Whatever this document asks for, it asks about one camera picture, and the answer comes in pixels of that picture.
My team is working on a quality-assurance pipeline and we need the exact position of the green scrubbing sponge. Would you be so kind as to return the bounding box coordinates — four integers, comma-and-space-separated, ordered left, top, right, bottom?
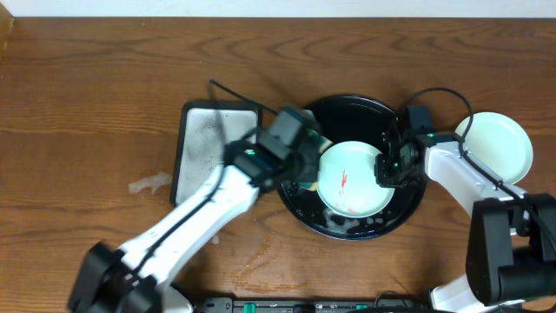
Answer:
299, 137, 332, 191

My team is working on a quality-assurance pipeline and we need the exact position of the mint plate with red stain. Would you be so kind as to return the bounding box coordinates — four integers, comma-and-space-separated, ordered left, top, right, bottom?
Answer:
316, 141, 394, 218

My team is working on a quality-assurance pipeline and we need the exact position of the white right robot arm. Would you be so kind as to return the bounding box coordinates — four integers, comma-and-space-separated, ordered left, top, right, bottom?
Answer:
374, 132, 555, 312

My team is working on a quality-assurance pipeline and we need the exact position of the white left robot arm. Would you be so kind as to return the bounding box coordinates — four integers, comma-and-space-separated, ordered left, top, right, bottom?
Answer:
67, 128, 331, 313

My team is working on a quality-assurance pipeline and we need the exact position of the black rectangular soapy tray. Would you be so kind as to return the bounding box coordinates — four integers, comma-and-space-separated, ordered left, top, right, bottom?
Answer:
169, 100, 261, 206

